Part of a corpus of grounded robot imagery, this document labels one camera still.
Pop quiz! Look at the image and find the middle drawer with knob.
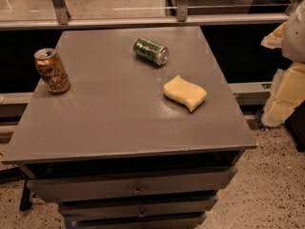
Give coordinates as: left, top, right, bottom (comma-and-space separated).
59, 194, 217, 220

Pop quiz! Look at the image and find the top drawer with knob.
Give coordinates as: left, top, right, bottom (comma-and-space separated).
28, 166, 237, 202

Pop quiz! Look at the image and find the bottom drawer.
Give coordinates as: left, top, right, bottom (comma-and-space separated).
65, 213, 206, 229

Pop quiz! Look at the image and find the grey drawer cabinet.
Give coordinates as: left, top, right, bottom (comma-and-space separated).
0, 26, 258, 229

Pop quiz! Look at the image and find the drawer with knob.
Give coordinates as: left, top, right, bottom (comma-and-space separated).
59, 194, 217, 220
28, 166, 237, 202

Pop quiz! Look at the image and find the green soda can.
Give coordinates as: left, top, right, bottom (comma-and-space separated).
133, 37, 169, 66

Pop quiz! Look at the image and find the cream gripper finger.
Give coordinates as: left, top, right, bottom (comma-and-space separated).
261, 62, 305, 127
261, 22, 286, 49

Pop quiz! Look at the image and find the yellow wavy sponge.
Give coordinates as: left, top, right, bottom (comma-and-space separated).
163, 75, 207, 113

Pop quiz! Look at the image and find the orange soda can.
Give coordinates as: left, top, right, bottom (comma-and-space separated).
34, 48, 71, 94

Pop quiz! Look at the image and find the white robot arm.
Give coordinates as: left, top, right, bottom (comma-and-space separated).
261, 1, 305, 127

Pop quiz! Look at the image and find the metal railing frame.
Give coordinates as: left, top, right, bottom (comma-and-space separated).
0, 0, 303, 31

